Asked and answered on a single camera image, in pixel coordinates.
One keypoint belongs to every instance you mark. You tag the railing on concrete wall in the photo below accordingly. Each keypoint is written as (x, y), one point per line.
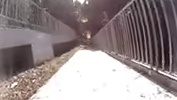
(13, 33)

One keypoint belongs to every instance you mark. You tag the concrete kerb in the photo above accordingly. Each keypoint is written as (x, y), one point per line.
(158, 79)

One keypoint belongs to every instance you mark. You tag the grey metal railing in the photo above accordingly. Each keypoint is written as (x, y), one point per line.
(154, 32)

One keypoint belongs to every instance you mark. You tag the leaf-covered ground strip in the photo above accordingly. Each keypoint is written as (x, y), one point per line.
(17, 87)

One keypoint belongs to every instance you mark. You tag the group of trees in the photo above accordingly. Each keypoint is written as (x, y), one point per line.
(67, 15)

